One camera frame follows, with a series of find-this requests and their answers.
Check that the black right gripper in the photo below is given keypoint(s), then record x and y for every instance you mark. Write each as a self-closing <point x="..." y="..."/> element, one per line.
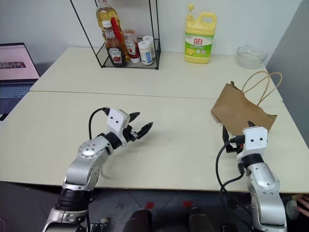
<point x="235" y="145"/>

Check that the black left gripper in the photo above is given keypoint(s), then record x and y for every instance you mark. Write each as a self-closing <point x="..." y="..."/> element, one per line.
<point x="130" y="135"/>

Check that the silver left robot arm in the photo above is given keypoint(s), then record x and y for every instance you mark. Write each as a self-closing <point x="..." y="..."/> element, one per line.
<point x="82" y="166"/>

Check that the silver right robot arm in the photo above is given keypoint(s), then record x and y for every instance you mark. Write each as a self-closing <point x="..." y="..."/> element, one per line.
<point x="264" y="188"/>

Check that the white lidded seasoning jar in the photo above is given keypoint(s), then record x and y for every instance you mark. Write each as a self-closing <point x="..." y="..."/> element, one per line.
<point x="149" y="39"/>
<point x="146" y="54"/>

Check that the dark glass ketchup bottle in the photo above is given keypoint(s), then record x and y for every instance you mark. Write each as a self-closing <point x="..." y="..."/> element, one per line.
<point x="116" y="54"/>

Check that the clear glass bowl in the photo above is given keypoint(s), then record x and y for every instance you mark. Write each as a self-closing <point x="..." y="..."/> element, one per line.
<point x="251" y="58"/>

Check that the red squeeze ketchup bottle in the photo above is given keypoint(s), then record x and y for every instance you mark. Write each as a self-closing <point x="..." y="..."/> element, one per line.
<point x="131" y="46"/>

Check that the grey partition panel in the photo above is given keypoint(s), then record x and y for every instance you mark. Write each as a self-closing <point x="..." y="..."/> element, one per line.
<point x="294" y="72"/>

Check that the yellow dish detergent bottle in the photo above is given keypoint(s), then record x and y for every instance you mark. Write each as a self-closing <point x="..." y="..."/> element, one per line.
<point x="198" y="46"/>

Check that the dark rounded shape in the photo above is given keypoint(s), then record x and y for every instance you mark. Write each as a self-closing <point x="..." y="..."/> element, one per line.
<point x="140" y="221"/>
<point x="201" y="220"/>

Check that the cooking oil bottle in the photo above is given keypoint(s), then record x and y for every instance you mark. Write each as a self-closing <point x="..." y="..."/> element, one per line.
<point x="106" y="17"/>

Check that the open laptop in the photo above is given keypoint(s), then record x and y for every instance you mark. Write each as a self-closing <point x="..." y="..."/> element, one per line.
<point x="14" y="72"/>

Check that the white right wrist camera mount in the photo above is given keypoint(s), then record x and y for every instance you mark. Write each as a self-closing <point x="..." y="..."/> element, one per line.
<point x="255" y="140"/>

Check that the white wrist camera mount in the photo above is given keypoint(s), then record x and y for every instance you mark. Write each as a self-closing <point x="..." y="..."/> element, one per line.
<point x="116" y="120"/>
<point x="255" y="140"/>

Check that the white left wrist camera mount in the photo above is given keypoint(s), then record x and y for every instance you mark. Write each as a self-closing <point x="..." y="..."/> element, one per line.
<point x="116" y="120"/>

